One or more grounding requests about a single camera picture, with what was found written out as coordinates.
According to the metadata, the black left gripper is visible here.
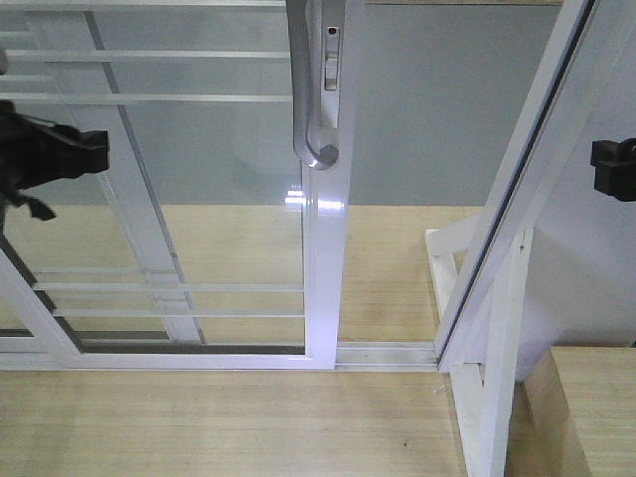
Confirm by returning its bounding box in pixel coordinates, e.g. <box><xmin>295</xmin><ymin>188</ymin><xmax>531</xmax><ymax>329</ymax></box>
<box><xmin>1</xmin><ymin>100</ymin><xmax>109</xmax><ymax>220</ymax></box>

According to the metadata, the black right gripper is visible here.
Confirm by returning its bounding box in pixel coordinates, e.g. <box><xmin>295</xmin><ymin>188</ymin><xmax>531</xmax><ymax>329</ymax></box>
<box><xmin>590</xmin><ymin>138</ymin><xmax>635</xmax><ymax>202</ymax></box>

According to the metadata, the white sliding glass door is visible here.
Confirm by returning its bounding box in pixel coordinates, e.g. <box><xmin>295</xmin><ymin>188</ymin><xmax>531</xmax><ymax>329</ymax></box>
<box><xmin>1</xmin><ymin>1</ymin><xmax>365</xmax><ymax>370</ymax></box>

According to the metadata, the grey door handle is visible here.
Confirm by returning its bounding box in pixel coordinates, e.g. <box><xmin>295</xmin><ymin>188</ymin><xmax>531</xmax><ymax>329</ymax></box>
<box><xmin>285</xmin><ymin>1</ymin><xmax>339</xmax><ymax>171</ymax></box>

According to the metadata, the fixed glass door panel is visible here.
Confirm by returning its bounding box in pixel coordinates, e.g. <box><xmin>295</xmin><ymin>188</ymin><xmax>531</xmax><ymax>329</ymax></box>
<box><xmin>1</xmin><ymin>7</ymin><xmax>201</xmax><ymax>353</ymax></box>

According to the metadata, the grey door lock plate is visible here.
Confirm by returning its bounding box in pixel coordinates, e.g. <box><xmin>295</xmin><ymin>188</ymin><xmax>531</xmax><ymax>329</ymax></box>
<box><xmin>318</xmin><ymin>1</ymin><xmax>345</xmax><ymax>129</ymax></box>

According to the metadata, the wooden platform base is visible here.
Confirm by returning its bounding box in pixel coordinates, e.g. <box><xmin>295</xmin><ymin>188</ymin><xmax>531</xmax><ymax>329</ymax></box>
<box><xmin>1</xmin><ymin>205</ymin><xmax>479</xmax><ymax>476</ymax></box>

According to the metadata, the light wooden box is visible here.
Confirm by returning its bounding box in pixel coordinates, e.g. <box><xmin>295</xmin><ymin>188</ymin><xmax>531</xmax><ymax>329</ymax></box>
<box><xmin>524</xmin><ymin>347</ymin><xmax>635</xmax><ymax>476</ymax></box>

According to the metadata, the white wooden support brace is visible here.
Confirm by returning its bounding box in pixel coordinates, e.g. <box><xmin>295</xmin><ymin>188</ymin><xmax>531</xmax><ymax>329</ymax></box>
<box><xmin>438</xmin><ymin>229</ymin><xmax>533</xmax><ymax>476</ymax></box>

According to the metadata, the white outer door frame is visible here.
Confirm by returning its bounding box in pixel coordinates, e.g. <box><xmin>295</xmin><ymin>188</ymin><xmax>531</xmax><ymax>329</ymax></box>
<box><xmin>0</xmin><ymin>0</ymin><xmax>636</xmax><ymax>375</ymax></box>

